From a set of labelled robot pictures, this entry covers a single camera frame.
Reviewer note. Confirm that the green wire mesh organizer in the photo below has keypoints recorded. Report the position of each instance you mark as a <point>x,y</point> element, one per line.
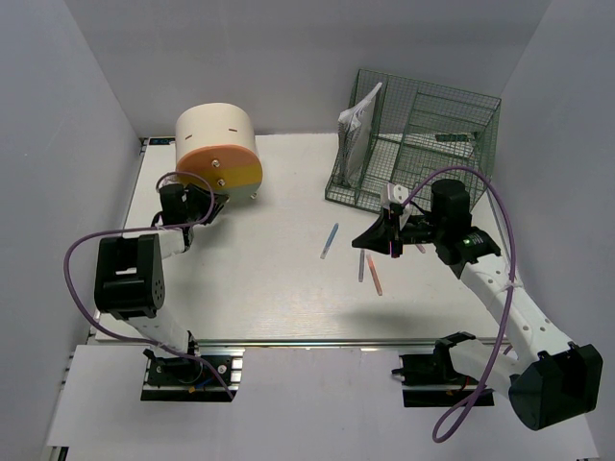
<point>417,128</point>

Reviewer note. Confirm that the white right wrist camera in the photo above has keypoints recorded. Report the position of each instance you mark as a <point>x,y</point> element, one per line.
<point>396,195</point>

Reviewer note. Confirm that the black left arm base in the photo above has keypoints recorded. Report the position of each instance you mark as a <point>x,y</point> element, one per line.
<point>181,380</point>

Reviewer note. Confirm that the grey white manual booklet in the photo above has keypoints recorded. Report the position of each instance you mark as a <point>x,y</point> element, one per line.
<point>354,131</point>

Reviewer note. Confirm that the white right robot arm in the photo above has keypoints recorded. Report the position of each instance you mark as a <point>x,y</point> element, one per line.
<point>549,378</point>

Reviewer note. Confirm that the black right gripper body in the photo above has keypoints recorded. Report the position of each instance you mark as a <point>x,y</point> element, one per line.
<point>418,229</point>

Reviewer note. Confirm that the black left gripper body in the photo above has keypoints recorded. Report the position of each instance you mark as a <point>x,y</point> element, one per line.
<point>200,205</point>

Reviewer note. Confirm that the blue highlighter pen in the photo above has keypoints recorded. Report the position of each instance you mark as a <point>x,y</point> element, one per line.
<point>329,241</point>

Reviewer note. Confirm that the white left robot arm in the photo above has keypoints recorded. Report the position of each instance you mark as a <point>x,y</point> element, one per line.
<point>129,283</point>

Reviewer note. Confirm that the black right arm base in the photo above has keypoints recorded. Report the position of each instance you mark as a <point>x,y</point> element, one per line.
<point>423,385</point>

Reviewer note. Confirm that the cream round drawer box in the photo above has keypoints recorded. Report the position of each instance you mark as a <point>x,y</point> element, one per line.
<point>216,147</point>

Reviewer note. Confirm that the orange highlighter pen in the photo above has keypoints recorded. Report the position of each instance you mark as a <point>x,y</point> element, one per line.
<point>374,274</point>

